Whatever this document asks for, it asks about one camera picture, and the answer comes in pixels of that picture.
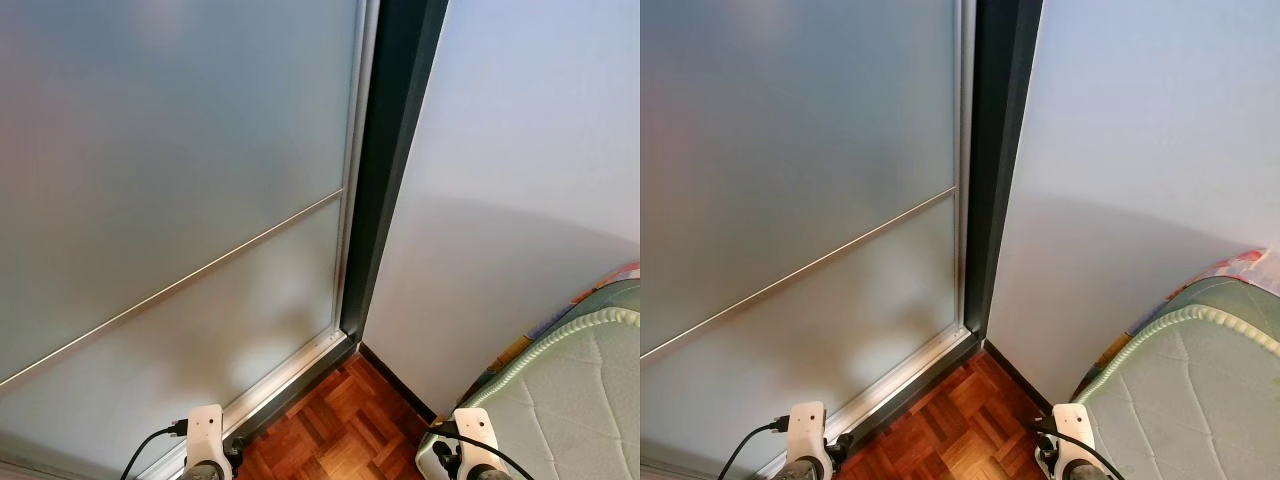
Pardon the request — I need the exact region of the dark skirting board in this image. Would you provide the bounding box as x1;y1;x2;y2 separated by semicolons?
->
358;343;439;423
985;340;1059;411

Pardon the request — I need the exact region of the green quilted mattress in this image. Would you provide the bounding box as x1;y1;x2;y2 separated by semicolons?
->
415;278;641;480
1070;275;1280;480

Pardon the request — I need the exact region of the colourful patterned sheet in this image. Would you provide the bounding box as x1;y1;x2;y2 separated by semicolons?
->
462;260;641;406
1095;248;1280;376

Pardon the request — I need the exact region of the frosted glass sliding door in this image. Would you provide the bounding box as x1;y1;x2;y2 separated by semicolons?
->
640;0;979;480
0;0;381;480

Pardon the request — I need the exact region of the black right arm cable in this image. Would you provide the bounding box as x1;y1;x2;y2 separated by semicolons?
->
1030;415;1129;480
428;420;539;480

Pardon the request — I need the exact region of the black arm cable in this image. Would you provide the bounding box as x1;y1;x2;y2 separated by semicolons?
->
1030;415;1129;480
120;420;191;480
718;415;791;480
428;420;539;480

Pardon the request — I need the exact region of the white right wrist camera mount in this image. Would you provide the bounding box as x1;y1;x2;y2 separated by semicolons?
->
1052;403;1097;469
453;407;500;471

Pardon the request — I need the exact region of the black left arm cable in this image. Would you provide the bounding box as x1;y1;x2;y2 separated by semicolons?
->
718;415;791;480
120;420;191;480

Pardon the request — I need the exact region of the dark door frame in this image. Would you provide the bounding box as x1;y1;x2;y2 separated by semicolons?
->
845;0;1046;451
232;0;451;451

